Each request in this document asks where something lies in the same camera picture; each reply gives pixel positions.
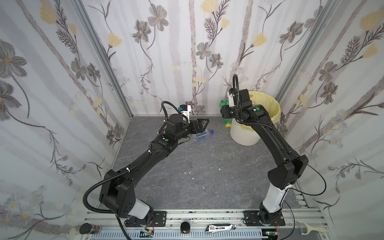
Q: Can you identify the soda water clear bottle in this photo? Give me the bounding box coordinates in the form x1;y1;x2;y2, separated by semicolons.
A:
194;130;214;140

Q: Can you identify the green bottle yellow cap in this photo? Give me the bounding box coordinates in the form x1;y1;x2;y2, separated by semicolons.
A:
219;99;232;128

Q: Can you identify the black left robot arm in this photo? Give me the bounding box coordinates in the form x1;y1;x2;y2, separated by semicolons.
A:
83;114;210;226

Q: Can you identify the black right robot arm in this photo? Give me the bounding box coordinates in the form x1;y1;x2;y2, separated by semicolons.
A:
221;88;309;226

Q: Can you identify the yellow plastic bin liner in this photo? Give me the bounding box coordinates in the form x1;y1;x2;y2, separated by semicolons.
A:
249;91;281;124

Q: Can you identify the white ribbed trash bin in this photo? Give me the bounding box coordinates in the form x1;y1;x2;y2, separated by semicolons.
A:
230;119;261;146

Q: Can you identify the black round knob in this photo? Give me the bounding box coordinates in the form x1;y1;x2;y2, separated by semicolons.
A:
180;222;191;234

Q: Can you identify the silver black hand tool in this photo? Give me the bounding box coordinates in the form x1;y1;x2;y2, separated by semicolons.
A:
205;224;237;235

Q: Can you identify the cream plastic peeler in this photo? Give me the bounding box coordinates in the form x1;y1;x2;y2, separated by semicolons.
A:
297;221;328;236

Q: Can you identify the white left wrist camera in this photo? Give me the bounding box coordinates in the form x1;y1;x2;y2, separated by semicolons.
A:
179;105;192;120

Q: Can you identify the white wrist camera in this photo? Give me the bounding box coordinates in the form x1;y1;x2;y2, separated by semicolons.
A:
179;105;192;120
228;88;238;107

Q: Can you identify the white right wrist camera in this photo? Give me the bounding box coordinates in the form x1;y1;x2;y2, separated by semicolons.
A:
228;88;238;107

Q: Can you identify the white slotted cable duct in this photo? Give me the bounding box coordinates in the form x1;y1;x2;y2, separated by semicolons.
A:
89;229;265;240

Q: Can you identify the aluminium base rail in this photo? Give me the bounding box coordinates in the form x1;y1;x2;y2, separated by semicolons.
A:
82;207;334;240

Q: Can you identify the black jar on rail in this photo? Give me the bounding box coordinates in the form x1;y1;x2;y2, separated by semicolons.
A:
79;223;101;235

